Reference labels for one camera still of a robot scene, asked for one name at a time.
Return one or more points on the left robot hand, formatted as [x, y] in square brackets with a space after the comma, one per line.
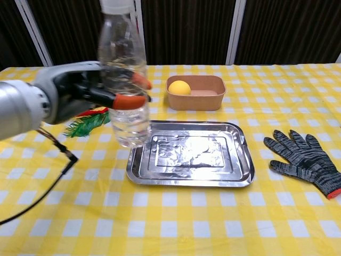
[88, 93]

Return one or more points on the clear plastic bottle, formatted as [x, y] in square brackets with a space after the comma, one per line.
[123, 77]

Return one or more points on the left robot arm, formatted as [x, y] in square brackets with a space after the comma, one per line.
[21, 109]

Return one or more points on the metal tray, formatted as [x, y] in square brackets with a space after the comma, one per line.
[190, 154]

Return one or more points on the colourful feather shuttlecock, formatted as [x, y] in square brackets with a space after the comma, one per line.
[88, 121]

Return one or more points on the yellow ball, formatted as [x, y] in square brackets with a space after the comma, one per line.
[179, 87]

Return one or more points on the brown paper box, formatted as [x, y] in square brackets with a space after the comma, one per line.
[196, 92]

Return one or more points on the yellow checkered tablecloth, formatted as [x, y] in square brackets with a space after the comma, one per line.
[170, 170]

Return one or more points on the grey striped work glove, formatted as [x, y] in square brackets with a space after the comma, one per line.
[306, 162]

